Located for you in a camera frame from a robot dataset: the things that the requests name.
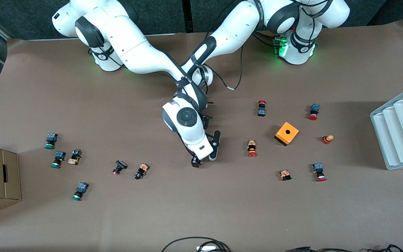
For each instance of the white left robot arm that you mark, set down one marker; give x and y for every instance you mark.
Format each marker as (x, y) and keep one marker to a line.
(236, 28)

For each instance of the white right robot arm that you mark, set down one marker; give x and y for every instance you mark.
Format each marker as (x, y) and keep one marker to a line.
(135, 49)

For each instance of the red mushroom button orange block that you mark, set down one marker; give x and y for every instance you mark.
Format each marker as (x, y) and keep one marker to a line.
(252, 148)

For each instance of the black push button orange block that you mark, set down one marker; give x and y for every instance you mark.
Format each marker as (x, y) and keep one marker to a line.
(141, 171)

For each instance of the red push button black block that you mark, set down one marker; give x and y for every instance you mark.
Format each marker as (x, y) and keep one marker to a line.
(261, 108)

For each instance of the black square button red base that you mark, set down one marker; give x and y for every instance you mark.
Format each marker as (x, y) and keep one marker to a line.
(119, 167)

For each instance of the small orange contact block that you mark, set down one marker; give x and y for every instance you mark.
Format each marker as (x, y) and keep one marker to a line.
(285, 174)

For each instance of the red push button blue block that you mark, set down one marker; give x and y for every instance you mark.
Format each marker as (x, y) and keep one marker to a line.
(319, 172)
(313, 111)

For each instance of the green push button blue block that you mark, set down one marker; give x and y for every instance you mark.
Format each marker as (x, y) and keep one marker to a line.
(79, 191)
(58, 159)
(51, 140)

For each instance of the red yellow indicator lamp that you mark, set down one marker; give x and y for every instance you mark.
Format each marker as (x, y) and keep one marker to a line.
(327, 139)

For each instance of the white ridged plastic tray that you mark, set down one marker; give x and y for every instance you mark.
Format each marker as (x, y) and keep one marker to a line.
(401, 133)

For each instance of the orange button enclosure box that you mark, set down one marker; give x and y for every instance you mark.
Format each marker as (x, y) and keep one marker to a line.
(287, 133)

